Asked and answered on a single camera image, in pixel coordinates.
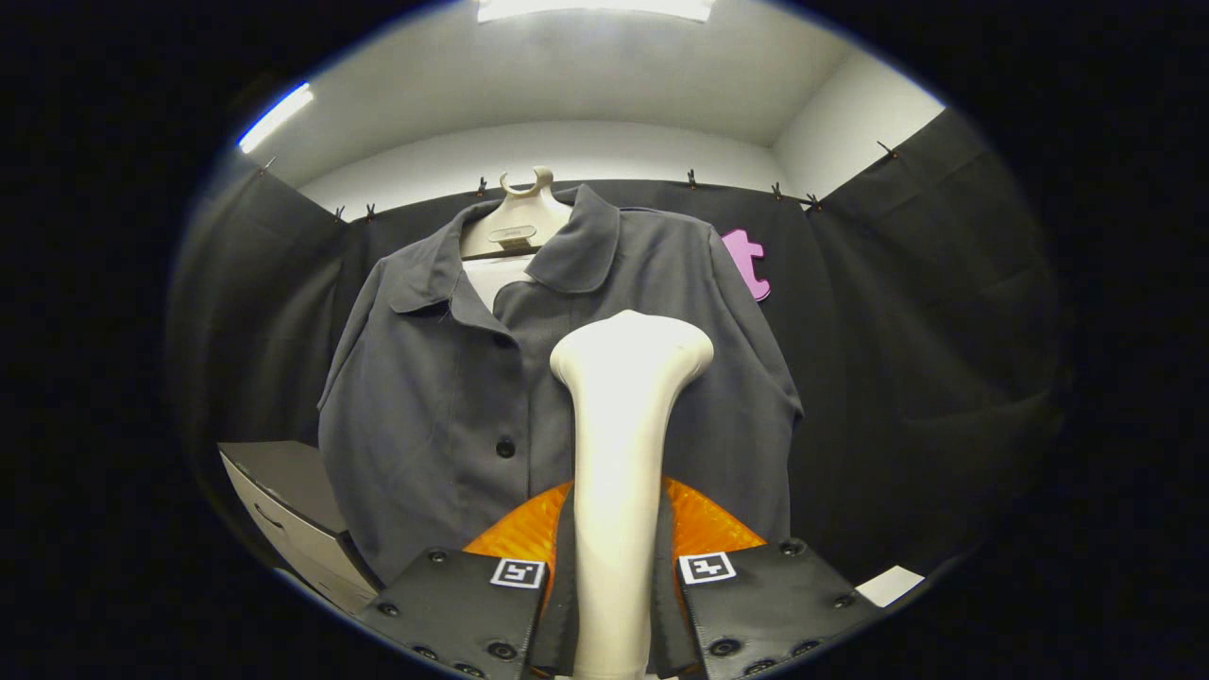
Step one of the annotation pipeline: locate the wide ceiling light panel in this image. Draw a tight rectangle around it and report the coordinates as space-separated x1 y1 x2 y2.
476 0 717 25

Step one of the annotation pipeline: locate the white garment steamer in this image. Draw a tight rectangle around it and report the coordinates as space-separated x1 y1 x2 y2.
549 309 716 680

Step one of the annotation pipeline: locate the grey button-up shirt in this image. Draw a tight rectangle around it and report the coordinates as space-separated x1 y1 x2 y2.
316 183 805 588

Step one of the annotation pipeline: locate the narrow ceiling light strip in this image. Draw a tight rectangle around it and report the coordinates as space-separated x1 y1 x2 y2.
235 81 315 155

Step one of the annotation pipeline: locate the grey drawer cabinet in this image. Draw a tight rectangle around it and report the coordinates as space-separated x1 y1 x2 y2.
218 440 384 616

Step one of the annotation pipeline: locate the black backdrop cloth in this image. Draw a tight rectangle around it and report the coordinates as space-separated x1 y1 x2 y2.
168 107 1070 591

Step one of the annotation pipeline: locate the row of black clips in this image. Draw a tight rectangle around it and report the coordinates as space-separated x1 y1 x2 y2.
255 141 899 224

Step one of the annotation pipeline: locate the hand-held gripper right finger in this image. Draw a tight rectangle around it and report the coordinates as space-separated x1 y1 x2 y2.
656 472 885 680

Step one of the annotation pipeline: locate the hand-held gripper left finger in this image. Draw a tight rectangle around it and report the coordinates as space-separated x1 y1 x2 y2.
351 477 578 680

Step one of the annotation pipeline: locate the white paper sheet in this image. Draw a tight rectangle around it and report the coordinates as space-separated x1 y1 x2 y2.
854 564 928 608

